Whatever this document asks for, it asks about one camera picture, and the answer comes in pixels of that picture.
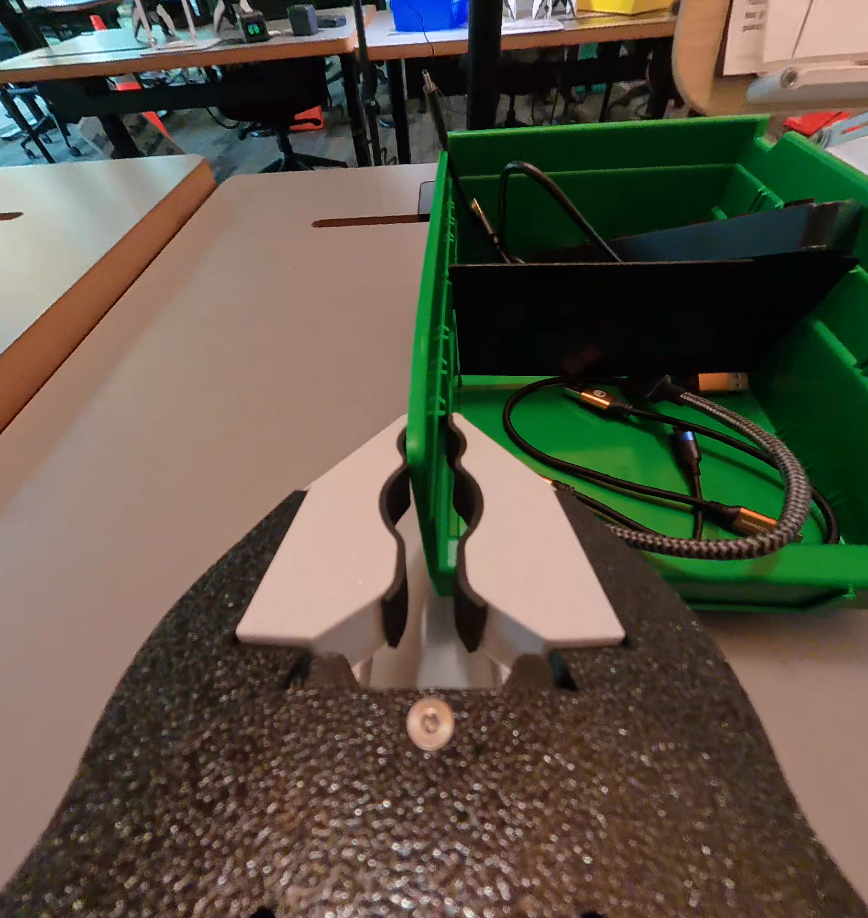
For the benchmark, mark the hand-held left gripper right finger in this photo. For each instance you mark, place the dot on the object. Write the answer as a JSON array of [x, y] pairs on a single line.
[[541, 566]]

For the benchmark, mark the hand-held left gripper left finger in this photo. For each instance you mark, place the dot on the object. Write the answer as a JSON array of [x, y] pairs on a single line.
[[326, 566]]

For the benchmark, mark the green plastic bin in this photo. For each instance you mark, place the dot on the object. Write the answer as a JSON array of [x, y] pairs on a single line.
[[606, 452]]

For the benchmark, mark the black bin divider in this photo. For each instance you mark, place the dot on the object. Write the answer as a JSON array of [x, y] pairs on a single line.
[[620, 315]]

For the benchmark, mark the orange traffic cone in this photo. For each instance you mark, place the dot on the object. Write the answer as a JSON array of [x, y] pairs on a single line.
[[308, 118]]

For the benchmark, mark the black vertical pole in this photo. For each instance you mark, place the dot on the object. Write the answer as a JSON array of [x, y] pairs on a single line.
[[484, 64]]

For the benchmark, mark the wooden-edged desk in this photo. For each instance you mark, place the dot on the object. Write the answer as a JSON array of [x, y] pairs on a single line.
[[154, 61], [548, 36]]

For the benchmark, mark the clipboard stand with paper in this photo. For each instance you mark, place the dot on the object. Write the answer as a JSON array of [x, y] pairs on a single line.
[[699, 57]]

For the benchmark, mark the black office chair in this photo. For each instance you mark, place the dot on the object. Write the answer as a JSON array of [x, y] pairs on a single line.
[[25, 115]]

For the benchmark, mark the blue plastic bin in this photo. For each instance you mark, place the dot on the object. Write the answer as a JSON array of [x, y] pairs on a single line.
[[426, 14]]

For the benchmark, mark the yellow plastic bin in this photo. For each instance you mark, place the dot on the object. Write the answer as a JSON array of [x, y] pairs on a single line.
[[620, 6]]

